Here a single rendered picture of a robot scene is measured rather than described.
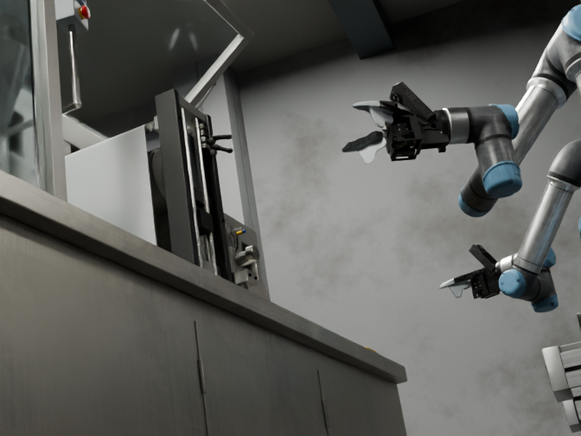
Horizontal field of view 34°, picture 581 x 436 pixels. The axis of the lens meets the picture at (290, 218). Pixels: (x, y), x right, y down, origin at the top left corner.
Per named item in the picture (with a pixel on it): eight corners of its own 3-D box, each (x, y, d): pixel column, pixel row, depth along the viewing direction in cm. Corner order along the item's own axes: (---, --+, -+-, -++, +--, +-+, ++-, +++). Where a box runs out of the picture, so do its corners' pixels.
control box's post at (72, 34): (78, 101, 203) (72, 23, 211) (72, 104, 204) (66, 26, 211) (82, 105, 204) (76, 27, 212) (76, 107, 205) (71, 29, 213)
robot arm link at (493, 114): (525, 131, 193) (514, 95, 197) (473, 135, 191) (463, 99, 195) (512, 150, 200) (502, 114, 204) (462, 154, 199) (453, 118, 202)
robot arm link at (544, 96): (542, 54, 229) (442, 202, 210) (558, 27, 219) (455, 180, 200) (584, 80, 228) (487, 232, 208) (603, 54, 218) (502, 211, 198)
